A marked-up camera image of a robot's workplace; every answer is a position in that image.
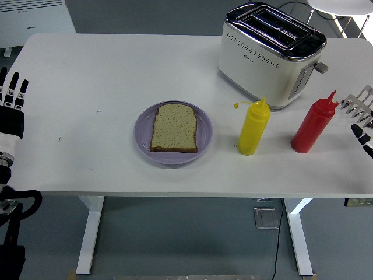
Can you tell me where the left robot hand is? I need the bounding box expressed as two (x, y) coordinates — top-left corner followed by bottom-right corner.
(0, 66), (30, 158)

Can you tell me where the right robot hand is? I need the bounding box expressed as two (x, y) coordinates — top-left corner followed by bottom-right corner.
(350, 123), (373, 160)

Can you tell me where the red squeeze bottle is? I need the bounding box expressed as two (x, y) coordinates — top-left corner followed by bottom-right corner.
(290, 90), (340, 154)

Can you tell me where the slice of bread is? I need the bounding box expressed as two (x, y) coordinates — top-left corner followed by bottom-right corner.
(149, 103), (199, 153)

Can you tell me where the metal toast rack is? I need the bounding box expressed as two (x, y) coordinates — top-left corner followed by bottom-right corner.
(340, 85), (373, 130)

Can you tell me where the table control panel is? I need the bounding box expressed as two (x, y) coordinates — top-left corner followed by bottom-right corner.
(344, 198), (373, 208)

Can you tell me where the white floor appliance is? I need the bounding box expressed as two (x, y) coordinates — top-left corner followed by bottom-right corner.
(0, 0), (78, 58)

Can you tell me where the yellow squeeze bottle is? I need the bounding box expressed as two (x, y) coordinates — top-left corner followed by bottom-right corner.
(233, 97), (272, 156)

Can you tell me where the white chrome toaster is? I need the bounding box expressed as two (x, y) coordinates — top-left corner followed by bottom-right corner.
(217, 1), (329, 112)

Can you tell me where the white table leg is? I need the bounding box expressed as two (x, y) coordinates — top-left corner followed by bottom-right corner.
(75, 195), (105, 276)
(283, 198), (314, 278)

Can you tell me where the metal floor socket plate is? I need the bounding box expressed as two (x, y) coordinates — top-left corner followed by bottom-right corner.
(253, 206), (280, 230)

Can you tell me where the purple round plate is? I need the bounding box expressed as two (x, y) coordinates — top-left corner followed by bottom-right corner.
(133, 100), (214, 166)

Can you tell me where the white round side table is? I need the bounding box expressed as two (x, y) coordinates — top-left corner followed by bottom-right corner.
(306, 0), (373, 39)

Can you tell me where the black floor cable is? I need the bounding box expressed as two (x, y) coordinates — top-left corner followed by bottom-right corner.
(272, 198), (285, 280)

